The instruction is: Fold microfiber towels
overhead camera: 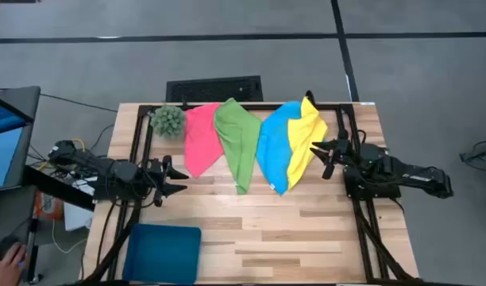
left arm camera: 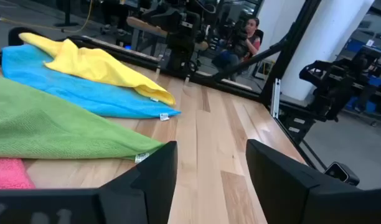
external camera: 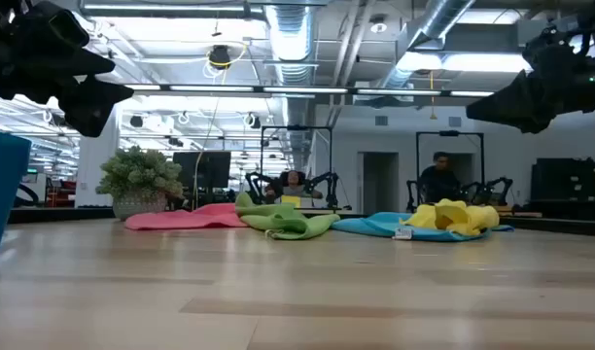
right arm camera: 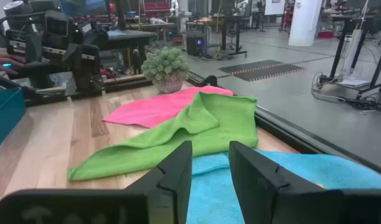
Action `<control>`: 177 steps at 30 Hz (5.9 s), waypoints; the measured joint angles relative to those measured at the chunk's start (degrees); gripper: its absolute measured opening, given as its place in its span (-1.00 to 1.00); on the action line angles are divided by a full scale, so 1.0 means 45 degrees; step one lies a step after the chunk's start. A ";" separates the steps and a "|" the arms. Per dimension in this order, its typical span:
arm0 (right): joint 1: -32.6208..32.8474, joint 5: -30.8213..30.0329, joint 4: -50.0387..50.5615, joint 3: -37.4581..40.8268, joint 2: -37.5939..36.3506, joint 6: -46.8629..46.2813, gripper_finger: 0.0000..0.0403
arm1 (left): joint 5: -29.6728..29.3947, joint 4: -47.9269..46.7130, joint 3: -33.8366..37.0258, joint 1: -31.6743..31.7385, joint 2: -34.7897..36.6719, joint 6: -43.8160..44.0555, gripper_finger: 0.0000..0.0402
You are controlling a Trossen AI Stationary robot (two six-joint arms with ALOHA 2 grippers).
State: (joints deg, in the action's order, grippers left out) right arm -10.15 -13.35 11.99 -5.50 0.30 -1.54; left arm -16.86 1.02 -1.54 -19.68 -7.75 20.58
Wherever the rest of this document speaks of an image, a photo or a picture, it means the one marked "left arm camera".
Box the yellow microfiber towel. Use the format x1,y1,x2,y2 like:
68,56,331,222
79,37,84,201
18,32,177,106

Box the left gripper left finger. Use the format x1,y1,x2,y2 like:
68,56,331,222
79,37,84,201
0,141,179,224

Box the green microfiber towel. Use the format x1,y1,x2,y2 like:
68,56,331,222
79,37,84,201
0,75,166,164

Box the pink microfiber towel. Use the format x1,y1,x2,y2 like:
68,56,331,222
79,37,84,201
0,157,36,190

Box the black metal table frame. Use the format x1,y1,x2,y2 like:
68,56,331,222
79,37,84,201
0,0,328,171

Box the small black table camera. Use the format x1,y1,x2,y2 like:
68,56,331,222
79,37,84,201
323,161,361,187

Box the person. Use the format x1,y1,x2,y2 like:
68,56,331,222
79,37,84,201
211,17,262,82

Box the blue microfiber towel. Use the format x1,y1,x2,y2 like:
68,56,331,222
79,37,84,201
1,44,181,121

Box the black floor stand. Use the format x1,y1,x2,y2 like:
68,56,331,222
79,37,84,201
53,0,80,27

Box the yellow cable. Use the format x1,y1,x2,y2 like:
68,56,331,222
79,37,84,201
0,0,95,34

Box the background wooden table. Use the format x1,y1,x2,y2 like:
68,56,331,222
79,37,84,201
126,16,169,55

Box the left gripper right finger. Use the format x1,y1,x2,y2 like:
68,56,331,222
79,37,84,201
245,139,381,224

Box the white column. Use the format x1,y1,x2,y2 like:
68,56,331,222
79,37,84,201
280,0,375,101

